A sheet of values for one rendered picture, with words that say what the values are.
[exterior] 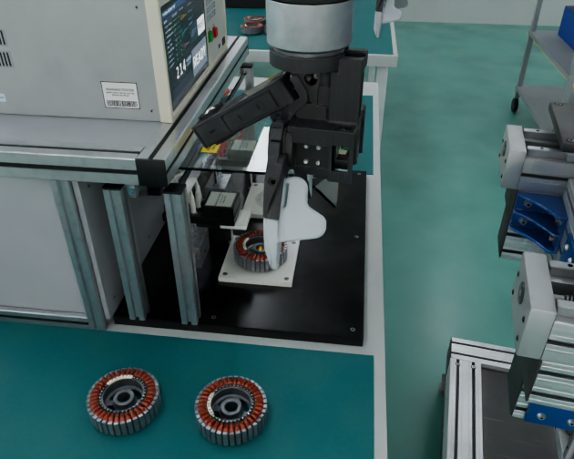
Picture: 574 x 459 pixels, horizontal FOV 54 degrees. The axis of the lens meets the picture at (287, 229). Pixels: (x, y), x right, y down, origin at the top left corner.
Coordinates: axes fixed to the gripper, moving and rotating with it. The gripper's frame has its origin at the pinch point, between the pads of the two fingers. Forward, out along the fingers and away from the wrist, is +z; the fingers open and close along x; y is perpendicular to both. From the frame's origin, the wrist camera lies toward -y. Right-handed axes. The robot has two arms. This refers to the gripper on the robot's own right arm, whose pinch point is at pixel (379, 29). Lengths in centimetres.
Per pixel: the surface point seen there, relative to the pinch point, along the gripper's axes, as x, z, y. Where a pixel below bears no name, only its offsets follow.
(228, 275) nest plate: -57, 36, -18
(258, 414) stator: -87, 34, -1
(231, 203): -51, 22, -19
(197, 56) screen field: -40.5, -2.9, -28.7
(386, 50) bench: 118, 42, -11
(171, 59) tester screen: -55, -7, -26
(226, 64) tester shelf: -26.6, 3.0, -28.6
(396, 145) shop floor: 180, 118, -5
